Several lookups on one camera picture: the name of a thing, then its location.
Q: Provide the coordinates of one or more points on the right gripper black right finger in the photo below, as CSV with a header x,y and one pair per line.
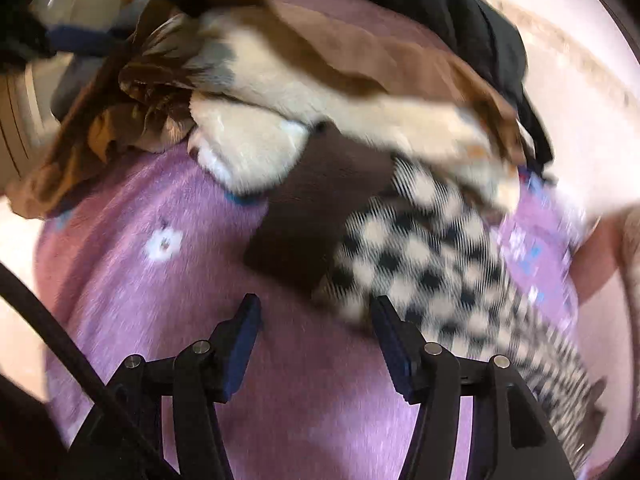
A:
x,y
511,437

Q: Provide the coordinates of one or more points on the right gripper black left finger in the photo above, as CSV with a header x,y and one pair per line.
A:
x,y
171,403

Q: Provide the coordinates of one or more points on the pink padded headboard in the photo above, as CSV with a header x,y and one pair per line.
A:
x,y
605,272

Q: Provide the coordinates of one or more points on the purple floral bed sheet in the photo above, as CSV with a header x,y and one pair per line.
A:
x,y
148,257

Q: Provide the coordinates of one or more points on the beige brown fleece blanket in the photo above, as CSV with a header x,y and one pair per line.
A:
x,y
244,83

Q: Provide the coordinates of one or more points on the black beige checkered jacket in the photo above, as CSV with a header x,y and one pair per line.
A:
x,y
347,223

